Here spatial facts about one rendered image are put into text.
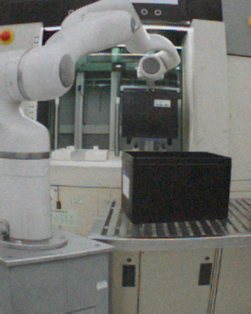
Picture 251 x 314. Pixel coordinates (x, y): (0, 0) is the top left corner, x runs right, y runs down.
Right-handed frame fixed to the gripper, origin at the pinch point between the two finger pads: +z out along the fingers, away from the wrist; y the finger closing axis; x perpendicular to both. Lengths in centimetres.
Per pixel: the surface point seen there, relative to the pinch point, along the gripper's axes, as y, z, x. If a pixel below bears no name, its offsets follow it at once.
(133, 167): -4, -74, -31
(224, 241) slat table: 18, -92, -47
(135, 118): -5.5, -10.0, -18.2
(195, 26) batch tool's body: 15.9, -35.0, 15.7
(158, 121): 3.0, -10.0, -19.3
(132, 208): -4, -73, -41
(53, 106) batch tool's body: -42.8, 19.6, -13.3
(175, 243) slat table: 6, -92, -47
